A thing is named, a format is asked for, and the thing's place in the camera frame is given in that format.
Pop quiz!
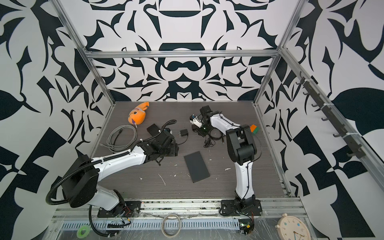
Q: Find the black network switch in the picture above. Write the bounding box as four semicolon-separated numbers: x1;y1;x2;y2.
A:
147;124;161;137

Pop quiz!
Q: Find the black power adapter with cable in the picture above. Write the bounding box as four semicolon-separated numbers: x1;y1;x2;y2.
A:
178;129;189;145

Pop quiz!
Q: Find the black rectangular box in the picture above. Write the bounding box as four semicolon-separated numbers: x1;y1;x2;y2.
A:
184;152;211;183

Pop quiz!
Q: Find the grey ethernet cable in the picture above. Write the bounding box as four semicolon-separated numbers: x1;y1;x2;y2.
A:
100;124;138;153

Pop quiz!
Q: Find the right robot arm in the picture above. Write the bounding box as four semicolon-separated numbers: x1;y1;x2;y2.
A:
190;106;257;208

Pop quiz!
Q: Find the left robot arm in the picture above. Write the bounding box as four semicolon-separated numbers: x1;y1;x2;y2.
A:
46;131;179;216

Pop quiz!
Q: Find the orange plush toy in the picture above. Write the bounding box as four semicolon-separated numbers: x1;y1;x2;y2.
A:
128;102;150;126

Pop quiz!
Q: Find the orange and green toy brick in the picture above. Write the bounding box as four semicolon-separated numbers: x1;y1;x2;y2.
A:
250;124;260;135

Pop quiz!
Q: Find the green tape roll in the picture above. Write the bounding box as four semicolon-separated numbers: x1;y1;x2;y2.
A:
77;225;91;239

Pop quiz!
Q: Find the white analog clock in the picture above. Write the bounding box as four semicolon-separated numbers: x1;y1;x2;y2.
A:
275;213;311;240

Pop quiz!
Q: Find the coiled black ethernet cable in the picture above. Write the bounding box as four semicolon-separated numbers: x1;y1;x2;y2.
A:
203;128;226;148

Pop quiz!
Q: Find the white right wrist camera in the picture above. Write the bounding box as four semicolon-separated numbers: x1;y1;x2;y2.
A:
190;115;202;128

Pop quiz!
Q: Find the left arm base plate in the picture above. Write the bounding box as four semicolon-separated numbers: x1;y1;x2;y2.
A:
97;201;142;218

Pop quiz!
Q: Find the beige cable ring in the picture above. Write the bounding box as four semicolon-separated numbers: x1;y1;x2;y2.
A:
161;212;183;238

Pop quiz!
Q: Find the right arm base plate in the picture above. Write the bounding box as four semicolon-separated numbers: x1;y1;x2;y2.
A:
219;198;263;217

